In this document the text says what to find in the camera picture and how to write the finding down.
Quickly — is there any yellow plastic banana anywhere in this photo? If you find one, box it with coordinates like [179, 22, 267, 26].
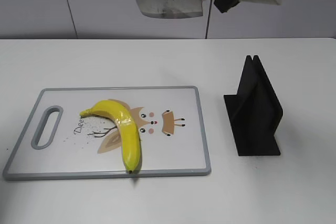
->
[79, 100, 141, 174]

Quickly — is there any black knife stand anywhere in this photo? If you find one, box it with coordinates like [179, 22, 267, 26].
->
[224, 55, 283, 156]

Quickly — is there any white grey-rimmed cutting board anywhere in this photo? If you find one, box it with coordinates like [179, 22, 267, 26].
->
[3, 86, 211, 180]

